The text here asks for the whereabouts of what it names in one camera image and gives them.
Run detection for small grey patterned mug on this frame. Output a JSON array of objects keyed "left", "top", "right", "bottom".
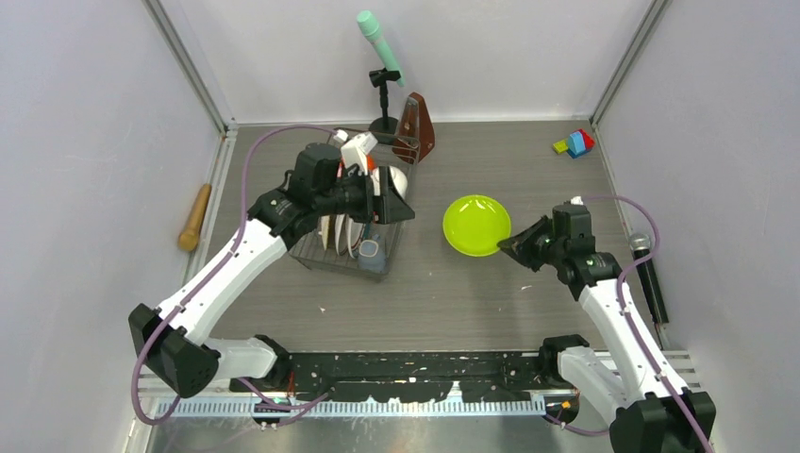
[{"left": 358, "top": 234, "right": 387, "bottom": 274}]

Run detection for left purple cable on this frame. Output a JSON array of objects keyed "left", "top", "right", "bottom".
[{"left": 129, "top": 125, "right": 342, "bottom": 427}]

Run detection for white printed round plate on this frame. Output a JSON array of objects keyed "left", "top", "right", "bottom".
[{"left": 333, "top": 214, "right": 349, "bottom": 256}]

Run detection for brown metronome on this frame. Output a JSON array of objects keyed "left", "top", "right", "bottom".
[{"left": 392, "top": 92, "right": 436, "bottom": 164}]

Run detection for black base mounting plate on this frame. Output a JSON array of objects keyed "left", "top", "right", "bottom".
[{"left": 228, "top": 351, "right": 579, "bottom": 424}]

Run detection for black microphone stand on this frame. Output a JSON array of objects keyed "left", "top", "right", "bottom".
[{"left": 369, "top": 68, "right": 400, "bottom": 145}]

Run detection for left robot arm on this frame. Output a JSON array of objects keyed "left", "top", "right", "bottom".
[{"left": 128, "top": 143, "right": 415, "bottom": 398}]

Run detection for white bowl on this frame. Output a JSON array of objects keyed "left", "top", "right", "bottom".
[{"left": 390, "top": 166, "right": 408, "bottom": 199}]

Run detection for mint green microphone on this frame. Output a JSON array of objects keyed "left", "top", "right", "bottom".
[{"left": 356, "top": 10, "right": 406, "bottom": 87}]

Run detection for green rimmed white plate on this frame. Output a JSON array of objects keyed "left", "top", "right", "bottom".
[{"left": 345, "top": 218, "right": 369, "bottom": 259}]

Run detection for black wire dish rack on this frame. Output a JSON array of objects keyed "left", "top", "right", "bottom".
[{"left": 289, "top": 129, "right": 421, "bottom": 280}]

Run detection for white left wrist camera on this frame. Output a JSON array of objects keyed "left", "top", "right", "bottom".
[{"left": 332, "top": 129, "right": 378, "bottom": 176}]

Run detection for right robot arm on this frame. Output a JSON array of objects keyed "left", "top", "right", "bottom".
[{"left": 498, "top": 198, "right": 716, "bottom": 452}]

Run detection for wooden rolling pin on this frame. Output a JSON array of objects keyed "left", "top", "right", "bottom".
[{"left": 177, "top": 183, "right": 212, "bottom": 252}]

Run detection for lime green plate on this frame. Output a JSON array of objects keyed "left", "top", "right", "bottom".
[{"left": 442, "top": 194, "right": 512, "bottom": 258}]

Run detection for black handheld microphone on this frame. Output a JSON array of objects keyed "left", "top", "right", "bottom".
[{"left": 629, "top": 233, "right": 669, "bottom": 327}]

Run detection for colourful toy blocks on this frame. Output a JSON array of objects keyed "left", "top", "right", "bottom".
[{"left": 552, "top": 129, "right": 595, "bottom": 159}]

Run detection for woven bamboo plate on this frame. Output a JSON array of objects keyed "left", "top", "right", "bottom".
[{"left": 319, "top": 215, "right": 332, "bottom": 250}]

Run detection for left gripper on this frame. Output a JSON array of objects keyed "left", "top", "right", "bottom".
[{"left": 315, "top": 166, "right": 414, "bottom": 225}]

